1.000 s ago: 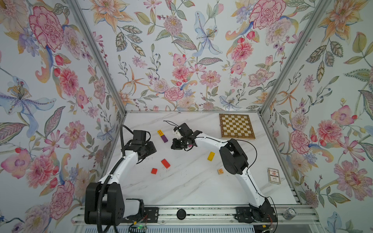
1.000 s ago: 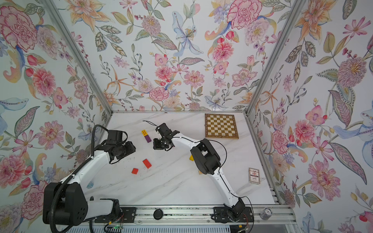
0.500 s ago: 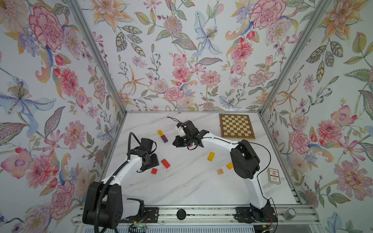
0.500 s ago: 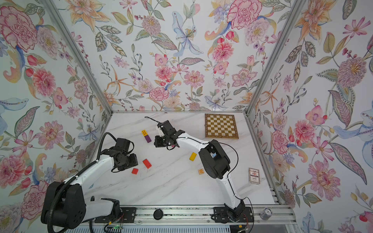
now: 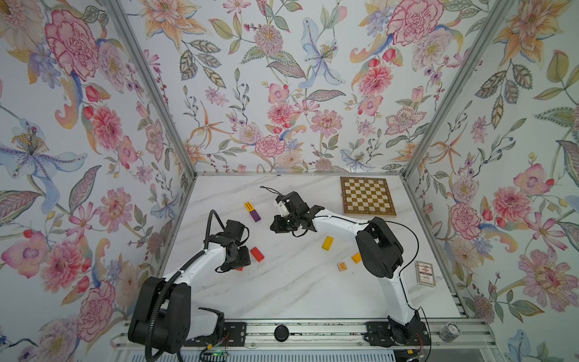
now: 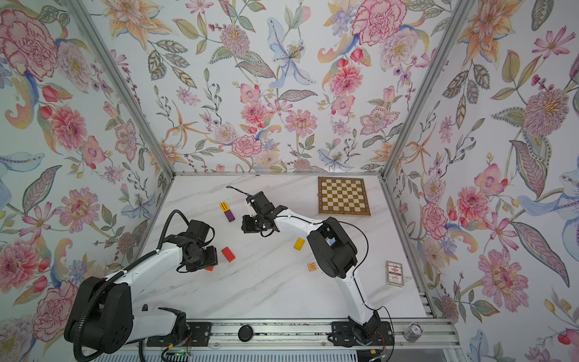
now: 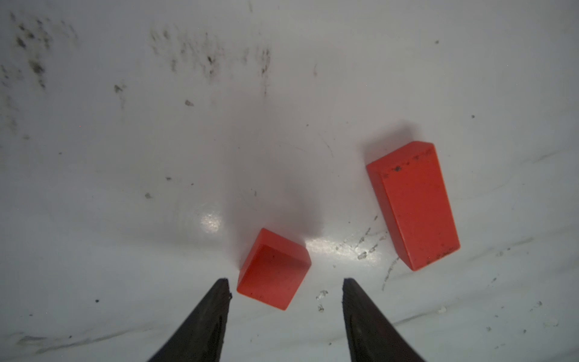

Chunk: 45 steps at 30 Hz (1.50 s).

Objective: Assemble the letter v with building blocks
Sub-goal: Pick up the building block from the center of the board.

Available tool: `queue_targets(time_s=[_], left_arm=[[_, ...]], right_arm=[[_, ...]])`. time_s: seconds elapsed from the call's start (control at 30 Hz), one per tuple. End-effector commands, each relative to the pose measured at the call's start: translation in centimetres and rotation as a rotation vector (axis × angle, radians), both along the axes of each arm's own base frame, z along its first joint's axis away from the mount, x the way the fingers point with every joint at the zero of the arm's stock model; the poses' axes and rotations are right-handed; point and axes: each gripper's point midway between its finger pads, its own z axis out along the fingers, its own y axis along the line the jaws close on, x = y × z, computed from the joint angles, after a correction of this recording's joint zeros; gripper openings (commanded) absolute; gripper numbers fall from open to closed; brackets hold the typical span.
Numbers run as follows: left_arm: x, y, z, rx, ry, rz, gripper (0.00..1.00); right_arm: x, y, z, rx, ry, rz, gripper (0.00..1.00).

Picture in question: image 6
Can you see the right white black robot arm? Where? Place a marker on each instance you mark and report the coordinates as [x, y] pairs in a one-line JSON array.
[[336, 254]]

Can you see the purple rectangular block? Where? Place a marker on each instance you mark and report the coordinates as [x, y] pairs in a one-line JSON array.
[[229, 215]]

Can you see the red rectangular block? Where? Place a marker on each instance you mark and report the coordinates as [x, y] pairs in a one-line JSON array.
[[228, 254]]

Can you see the yellow rectangular block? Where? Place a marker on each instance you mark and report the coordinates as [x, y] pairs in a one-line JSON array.
[[299, 244]]

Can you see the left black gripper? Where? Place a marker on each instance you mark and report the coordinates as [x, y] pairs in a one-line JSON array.
[[213, 260]]

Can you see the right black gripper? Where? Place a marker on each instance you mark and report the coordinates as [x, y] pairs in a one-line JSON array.
[[246, 225]]

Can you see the playing card box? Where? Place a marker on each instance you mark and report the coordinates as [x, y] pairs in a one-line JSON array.
[[394, 274]]

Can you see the wooden chessboard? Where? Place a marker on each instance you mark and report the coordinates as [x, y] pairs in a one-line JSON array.
[[343, 196]]

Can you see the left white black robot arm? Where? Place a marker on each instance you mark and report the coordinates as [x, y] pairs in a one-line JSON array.
[[105, 315]]

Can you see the black round knob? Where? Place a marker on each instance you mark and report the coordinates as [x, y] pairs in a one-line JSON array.
[[245, 333]]

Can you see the clear tape roll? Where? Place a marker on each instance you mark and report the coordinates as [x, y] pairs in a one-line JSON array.
[[413, 332]]

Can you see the aluminium mounting rail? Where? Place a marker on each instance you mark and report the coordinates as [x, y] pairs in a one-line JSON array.
[[300, 334]]

